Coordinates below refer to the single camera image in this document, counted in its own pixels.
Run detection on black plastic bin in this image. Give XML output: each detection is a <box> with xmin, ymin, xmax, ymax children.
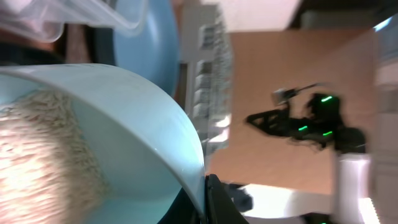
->
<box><xmin>1</xmin><ymin>42</ymin><xmax>65</xmax><ymax>66</ymax></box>

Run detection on pile of white rice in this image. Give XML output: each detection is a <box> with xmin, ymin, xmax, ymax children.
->
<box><xmin>1</xmin><ymin>90</ymin><xmax>109</xmax><ymax>224</ymax></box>

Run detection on dark blue plate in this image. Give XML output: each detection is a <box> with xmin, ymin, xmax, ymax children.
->
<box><xmin>113</xmin><ymin>0</ymin><xmax>180</xmax><ymax>96</ymax></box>

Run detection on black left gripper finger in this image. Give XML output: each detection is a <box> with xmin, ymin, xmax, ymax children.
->
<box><xmin>205</xmin><ymin>174</ymin><xmax>249</xmax><ymax>224</ymax></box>

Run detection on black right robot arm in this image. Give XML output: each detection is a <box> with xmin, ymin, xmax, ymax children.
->
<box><xmin>246</xmin><ymin>88</ymin><xmax>379</xmax><ymax>223</ymax></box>

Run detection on light blue bowl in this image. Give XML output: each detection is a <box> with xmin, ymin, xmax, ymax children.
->
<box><xmin>1</xmin><ymin>63</ymin><xmax>206</xmax><ymax>223</ymax></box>

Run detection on grey dishwasher rack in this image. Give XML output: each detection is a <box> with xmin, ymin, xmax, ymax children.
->
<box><xmin>181</xmin><ymin>4</ymin><xmax>234</xmax><ymax>156</ymax></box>

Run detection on clear plastic bin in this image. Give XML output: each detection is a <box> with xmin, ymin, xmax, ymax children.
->
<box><xmin>1</xmin><ymin>0</ymin><xmax>149</xmax><ymax>42</ymax></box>

